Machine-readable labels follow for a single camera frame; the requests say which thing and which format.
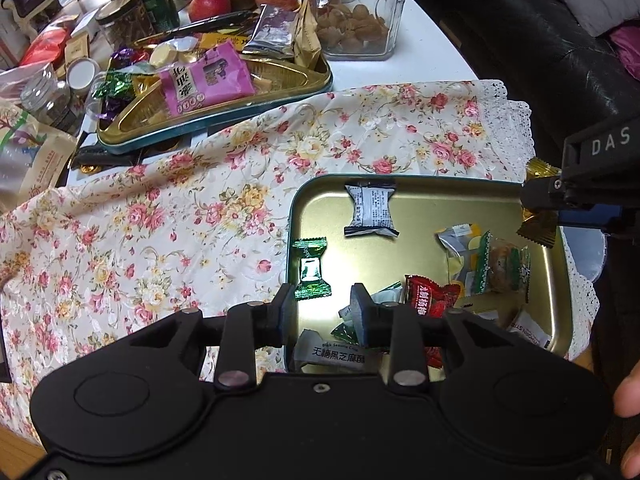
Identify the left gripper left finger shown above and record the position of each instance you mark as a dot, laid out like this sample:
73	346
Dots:
248	327

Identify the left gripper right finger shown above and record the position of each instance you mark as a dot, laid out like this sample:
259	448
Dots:
395	329

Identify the red candy packet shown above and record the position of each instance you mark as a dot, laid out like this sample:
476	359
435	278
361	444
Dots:
428	298

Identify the white sesame snack packet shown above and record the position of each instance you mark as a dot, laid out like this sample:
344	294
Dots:
312	349

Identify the gold candy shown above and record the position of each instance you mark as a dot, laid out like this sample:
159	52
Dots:
539	215

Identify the green candy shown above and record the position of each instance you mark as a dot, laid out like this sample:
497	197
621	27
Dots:
308	252

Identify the yellow silver snack packet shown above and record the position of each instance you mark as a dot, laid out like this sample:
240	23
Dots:
461	244

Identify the green cookie packet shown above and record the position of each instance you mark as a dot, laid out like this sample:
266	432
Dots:
501	267

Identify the grey white snack packet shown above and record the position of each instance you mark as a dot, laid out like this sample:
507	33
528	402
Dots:
371	213

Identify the gold tin with snacks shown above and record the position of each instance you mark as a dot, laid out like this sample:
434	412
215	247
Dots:
134	113

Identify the person's hand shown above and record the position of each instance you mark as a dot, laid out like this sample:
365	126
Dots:
627	404

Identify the empty gold tin tray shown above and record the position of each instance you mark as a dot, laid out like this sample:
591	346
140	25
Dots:
419	208

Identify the floral tablecloth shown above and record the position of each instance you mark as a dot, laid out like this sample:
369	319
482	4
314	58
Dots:
207	227

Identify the magenta cushion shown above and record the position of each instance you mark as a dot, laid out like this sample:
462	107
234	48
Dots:
626	36

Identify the pink snack packet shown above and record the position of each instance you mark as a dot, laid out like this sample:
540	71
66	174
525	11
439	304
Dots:
219	76

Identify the beige tree snack bag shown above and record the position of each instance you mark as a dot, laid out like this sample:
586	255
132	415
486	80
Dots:
33	155

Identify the silver foil snack packet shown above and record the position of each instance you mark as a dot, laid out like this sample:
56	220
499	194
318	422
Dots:
273	34

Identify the glass jar with nuts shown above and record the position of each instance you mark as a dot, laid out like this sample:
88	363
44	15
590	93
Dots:
357	30

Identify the small glass jar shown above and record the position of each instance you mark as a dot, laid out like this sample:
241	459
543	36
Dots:
52	103

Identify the dark lidded canister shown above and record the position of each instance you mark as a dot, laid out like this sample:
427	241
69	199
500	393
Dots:
123	22

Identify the green drink can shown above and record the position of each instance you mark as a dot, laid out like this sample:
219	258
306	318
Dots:
163	14

